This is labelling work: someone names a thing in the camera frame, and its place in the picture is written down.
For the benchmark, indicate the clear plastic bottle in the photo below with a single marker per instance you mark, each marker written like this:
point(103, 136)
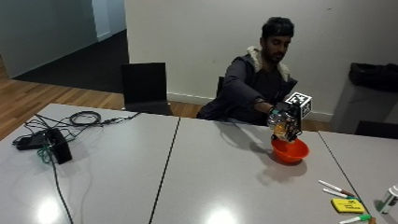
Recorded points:
point(278, 124)

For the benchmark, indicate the orange plastic bowl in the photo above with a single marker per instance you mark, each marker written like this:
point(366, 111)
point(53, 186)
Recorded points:
point(290, 151)

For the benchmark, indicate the white cube with black markers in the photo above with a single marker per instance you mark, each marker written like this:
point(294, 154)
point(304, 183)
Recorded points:
point(299, 104)

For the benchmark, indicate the the person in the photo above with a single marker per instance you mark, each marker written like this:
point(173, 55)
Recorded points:
point(253, 81)

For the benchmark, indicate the grey bin with black bag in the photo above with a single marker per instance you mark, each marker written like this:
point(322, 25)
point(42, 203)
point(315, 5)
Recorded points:
point(364, 101)

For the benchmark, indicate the black chair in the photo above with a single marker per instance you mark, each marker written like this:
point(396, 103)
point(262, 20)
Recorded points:
point(219, 86)
point(376, 129)
point(145, 88)

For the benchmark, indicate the white marker with brown cap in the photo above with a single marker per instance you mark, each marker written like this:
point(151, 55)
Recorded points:
point(335, 188)

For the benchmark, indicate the white marker with green cap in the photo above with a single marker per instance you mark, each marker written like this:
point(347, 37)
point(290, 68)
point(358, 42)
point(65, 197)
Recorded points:
point(340, 194)
point(354, 219)

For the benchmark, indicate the yellow sticky note pad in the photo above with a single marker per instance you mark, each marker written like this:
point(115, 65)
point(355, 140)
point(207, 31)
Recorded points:
point(347, 205)

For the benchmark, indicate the black box device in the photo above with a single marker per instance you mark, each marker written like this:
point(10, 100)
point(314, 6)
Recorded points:
point(60, 146)

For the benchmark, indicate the flat black device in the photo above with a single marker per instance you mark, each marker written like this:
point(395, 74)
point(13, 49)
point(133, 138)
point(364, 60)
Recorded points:
point(29, 142)

